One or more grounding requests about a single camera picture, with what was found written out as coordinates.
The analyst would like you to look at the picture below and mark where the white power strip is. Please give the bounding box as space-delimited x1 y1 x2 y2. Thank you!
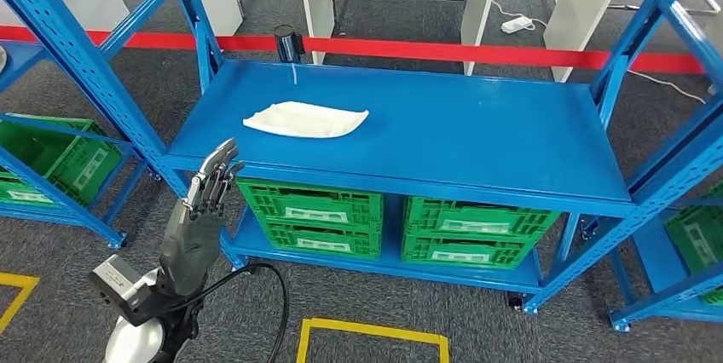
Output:
501 15 534 34

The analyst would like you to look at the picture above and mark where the blue metal shelf rack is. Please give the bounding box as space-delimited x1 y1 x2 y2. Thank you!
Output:
581 179 723 332
0 38 151 250
0 0 723 316

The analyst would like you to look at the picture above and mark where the green plastic crate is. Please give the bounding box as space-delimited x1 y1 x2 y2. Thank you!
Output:
665 182 723 288
401 233 538 270
0 118 123 207
257 219 382 261
402 196 561 249
235 177 384 234
699 285 723 308

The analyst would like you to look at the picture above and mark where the white curved plastic part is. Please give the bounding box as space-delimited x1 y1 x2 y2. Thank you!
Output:
242 101 370 140

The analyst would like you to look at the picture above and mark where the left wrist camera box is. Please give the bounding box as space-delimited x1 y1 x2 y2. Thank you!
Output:
88 254 156 328

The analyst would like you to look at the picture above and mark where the red barrier belt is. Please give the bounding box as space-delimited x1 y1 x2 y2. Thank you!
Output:
0 26 707 75

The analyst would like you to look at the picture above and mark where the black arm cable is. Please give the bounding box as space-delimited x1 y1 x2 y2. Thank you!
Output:
186 262 291 363

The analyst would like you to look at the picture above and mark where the white power cable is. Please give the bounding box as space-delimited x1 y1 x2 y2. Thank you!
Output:
491 0 707 105

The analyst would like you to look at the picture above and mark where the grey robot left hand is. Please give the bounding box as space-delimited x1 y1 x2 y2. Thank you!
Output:
159 138 246 297

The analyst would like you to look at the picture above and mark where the black belt stanchion head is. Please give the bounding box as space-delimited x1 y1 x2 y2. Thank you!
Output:
274 24 306 64

